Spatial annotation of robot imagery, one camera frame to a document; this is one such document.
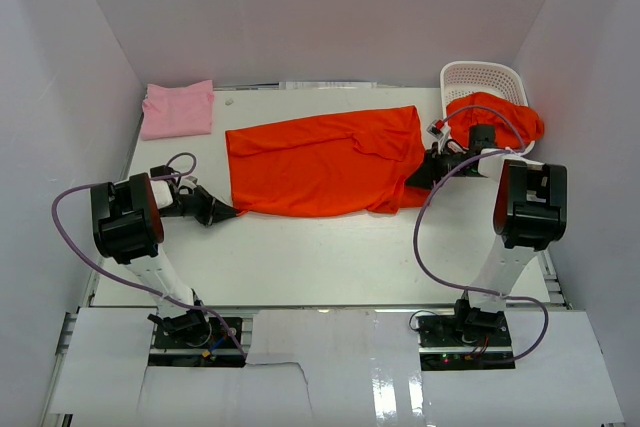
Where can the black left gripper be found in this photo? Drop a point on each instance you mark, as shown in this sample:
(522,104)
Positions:
(213,210)

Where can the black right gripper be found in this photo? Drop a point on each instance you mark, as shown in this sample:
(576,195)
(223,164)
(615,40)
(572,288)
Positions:
(430,169)

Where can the orange t shirt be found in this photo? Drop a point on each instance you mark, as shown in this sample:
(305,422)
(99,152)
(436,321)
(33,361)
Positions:
(328,165)
(526,120)

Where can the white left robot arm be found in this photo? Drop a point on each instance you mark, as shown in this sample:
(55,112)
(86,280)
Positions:
(127,227)

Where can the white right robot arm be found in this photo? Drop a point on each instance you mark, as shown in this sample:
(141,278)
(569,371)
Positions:
(529,214)

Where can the white perforated plastic basket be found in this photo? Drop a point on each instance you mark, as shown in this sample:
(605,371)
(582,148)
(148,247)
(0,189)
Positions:
(459,79)

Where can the folded pink t shirt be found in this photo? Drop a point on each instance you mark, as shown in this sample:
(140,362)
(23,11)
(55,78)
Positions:
(177,112)

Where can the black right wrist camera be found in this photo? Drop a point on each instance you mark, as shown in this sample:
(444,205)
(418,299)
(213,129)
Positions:
(482,136)

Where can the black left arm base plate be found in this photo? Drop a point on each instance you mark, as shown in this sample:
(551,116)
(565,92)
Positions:
(211,348)

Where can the white paper strip at wall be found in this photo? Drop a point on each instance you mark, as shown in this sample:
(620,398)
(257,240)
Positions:
(326,85)

